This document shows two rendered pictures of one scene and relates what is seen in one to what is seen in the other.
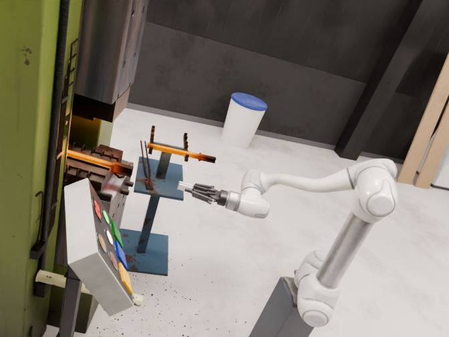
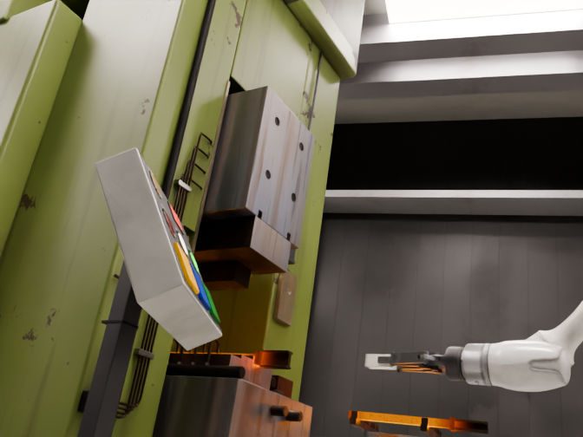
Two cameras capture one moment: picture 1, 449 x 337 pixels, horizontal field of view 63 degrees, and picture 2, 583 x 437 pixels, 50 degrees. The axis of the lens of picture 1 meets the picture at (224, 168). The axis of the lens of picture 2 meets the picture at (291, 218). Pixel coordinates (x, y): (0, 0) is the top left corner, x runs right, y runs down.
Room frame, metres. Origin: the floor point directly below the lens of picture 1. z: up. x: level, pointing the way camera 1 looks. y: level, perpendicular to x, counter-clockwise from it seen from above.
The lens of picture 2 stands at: (0.12, -0.62, 0.68)
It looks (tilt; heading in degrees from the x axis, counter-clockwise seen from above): 24 degrees up; 40
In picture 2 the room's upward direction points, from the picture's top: 9 degrees clockwise
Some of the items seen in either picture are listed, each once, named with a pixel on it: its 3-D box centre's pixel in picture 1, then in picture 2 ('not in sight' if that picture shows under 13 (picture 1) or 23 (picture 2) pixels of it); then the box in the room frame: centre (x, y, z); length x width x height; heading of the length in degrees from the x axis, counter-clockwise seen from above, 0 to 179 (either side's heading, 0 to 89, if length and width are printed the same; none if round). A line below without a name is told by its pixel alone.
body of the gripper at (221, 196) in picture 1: (217, 196); (445, 363); (1.46, -0.01, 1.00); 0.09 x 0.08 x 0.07; 97
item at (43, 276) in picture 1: (91, 288); not in sight; (1.04, 0.36, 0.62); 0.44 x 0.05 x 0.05; 97
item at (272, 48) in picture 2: not in sight; (225, 68); (1.38, 0.85, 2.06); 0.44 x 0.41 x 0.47; 97
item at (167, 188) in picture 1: (160, 177); not in sight; (1.98, 0.37, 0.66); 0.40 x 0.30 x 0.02; 17
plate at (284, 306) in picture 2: not in sight; (285, 296); (1.68, 0.65, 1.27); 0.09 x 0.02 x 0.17; 7
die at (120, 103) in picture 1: (71, 88); (212, 250); (1.35, 0.70, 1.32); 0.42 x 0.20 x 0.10; 97
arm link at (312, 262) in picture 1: (316, 271); not in sight; (1.47, -0.61, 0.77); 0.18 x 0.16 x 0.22; 176
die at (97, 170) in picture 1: (63, 162); (188, 369); (1.35, 0.70, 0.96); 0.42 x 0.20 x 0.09; 97
